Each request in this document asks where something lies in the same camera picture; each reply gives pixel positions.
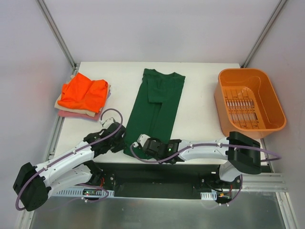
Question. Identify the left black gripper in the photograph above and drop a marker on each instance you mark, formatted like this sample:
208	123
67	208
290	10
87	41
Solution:
116	137

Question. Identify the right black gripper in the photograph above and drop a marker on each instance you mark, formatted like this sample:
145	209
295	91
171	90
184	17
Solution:
146	145

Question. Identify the dark green t shirt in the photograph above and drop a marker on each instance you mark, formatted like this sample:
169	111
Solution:
155	107

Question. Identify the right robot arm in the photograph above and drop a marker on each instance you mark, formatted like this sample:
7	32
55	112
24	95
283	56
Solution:
239	152

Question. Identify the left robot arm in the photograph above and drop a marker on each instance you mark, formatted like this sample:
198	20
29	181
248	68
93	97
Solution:
34	185

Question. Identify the beige folded t shirt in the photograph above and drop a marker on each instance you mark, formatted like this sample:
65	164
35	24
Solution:
62	105

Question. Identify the pink folded t shirt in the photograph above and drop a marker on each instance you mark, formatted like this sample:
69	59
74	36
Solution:
95	117

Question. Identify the orange folded t shirt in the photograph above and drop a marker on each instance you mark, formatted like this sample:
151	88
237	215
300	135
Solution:
81	93

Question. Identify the orange plastic basket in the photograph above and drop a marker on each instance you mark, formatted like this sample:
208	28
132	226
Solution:
246	102

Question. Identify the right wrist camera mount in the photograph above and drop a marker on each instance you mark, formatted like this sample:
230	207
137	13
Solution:
139	143

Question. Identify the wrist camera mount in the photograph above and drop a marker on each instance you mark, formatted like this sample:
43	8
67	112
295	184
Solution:
139	143
107	122

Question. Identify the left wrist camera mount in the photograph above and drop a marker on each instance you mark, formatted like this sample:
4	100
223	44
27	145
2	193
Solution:
107	122

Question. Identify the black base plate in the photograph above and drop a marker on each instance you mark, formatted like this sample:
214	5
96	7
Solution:
144	180

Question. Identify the left white cable duct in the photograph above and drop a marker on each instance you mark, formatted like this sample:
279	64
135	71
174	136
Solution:
83	192

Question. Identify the white cable duct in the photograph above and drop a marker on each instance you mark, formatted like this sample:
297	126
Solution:
83	192
209	195

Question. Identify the right white cable duct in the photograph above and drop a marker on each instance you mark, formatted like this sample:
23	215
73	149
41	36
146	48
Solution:
209	195

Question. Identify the left aluminium frame post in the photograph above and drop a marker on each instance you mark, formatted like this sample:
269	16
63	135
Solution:
56	32

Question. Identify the aluminium frame post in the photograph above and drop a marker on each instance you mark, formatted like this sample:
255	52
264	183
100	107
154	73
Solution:
56	32
281	4

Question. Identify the right aluminium frame post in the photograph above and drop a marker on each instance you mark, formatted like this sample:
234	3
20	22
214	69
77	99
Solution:
281	4

